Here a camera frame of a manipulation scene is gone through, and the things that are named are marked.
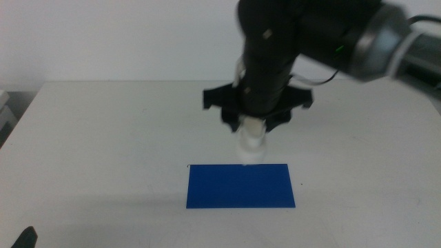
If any black thin cable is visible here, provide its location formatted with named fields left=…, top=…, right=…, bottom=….
left=407, top=14, right=441, bottom=25

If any white strappy sandal shoe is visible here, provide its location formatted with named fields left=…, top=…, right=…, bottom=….
left=235, top=115, right=269, bottom=167

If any blue rectangular mat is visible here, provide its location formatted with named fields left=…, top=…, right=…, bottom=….
left=185, top=163, right=296, bottom=209

